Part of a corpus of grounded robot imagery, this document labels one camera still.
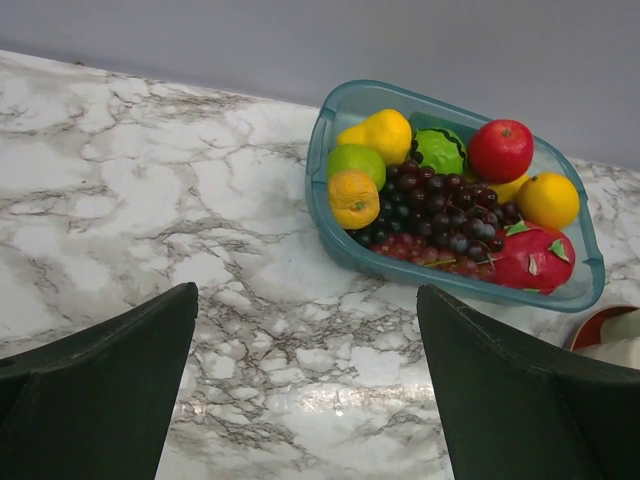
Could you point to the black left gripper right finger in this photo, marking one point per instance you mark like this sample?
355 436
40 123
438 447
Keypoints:
513 406

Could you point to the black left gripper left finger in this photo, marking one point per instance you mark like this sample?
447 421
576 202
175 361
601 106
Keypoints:
97 404

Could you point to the yellow pear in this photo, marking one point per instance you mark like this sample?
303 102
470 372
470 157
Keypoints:
388 132

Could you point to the green striped melon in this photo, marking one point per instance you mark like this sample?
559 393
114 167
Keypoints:
439 148

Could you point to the red round tray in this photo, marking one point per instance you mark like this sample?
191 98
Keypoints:
588 333

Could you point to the cream ceramic mug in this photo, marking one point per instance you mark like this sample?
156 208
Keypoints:
619 342

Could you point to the dark purple grape bunch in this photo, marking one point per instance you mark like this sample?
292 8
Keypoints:
445 209

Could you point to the yellow lemon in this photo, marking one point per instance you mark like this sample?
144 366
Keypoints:
549 199

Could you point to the orange mandarin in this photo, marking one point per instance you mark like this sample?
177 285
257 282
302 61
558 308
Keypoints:
353 199

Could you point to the red apple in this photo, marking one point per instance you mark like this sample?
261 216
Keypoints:
501 151

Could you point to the pink dragon fruit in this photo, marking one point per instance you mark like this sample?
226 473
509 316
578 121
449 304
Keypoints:
533 258

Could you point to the red grape bunch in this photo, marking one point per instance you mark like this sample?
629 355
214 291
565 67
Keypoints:
415 250

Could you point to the teal plastic fruit tub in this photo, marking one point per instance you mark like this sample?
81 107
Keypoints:
350 103

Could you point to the green lime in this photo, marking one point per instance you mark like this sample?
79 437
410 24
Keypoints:
357 157

